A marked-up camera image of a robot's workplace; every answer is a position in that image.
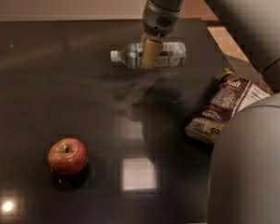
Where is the brown chip bag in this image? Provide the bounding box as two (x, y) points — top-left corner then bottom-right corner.
(185, 68), (273, 145)

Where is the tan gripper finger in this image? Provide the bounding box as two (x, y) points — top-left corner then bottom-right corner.
(141, 33), (163, 70)

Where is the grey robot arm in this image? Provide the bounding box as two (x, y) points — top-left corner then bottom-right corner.
(143, 0), (280, 224)

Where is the red apple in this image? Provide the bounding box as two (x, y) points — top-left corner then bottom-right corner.
(48, 138), (88, 177)

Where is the clear plastic water bottle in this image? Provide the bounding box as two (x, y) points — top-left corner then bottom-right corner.
(110, 42), (187, 69)

